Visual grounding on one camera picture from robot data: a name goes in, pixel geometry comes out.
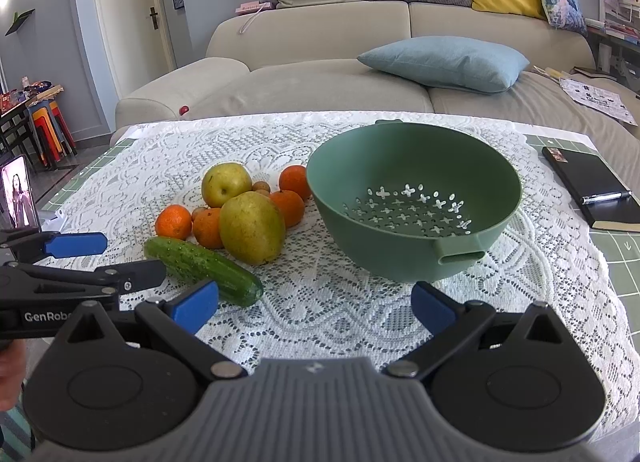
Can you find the green cucumber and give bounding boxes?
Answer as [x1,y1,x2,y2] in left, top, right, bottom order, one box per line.
[143,237,264,307]

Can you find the orange mandarin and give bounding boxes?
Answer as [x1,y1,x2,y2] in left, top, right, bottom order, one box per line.
[192,208,224,250]
[155,204,192,240]
[269,190,305,228]
[278,165,311,201]

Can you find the large yellow-green pear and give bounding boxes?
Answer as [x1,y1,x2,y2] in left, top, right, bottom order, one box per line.
[219,191,286,266]

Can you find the yellow-green apple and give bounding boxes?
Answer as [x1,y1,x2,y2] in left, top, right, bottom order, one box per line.
[202,162,252,208]

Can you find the small brown longan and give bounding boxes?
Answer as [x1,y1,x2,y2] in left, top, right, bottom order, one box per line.
[191,207,208,221]
[252,181,271,195]

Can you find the operator left hand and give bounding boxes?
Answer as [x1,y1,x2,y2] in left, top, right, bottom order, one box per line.
[0,340,26,412]

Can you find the phone screen on stand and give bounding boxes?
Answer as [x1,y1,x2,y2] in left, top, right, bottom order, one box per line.
[1,156,40,229]

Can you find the dark dining table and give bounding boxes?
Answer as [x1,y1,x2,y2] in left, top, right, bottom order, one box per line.
[1,84,64,171]

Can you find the stacked colourful stools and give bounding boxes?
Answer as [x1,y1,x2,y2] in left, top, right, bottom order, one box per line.
[28,97,77,170]

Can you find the green colander bowl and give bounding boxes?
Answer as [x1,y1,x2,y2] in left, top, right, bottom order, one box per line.
[306,120,522,282]

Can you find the white lace tablecloth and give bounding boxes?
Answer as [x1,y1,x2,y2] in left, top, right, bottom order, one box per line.
[47,112,639,436]

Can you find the silver pen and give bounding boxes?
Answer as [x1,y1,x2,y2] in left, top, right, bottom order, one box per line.
[582,190,632,205]

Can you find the black notebook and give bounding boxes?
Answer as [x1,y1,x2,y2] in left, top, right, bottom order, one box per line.
[542,147,640,233]

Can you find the light blue cushion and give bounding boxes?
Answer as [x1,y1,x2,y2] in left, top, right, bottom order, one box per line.
[358,36,529,94]

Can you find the printed paper sheet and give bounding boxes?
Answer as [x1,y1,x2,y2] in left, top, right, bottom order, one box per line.
[559,78,637,126]

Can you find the white door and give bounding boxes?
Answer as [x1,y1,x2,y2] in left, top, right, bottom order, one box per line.
[95,0,176,98]

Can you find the beige sofa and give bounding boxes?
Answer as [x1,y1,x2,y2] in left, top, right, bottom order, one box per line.
[115,1,639,188]

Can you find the pink item on sofa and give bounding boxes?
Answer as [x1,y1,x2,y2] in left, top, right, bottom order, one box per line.
[234,0,278,16]

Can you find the cluttered shelf with books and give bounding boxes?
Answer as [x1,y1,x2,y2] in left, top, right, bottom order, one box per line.
[586,0,639,93]

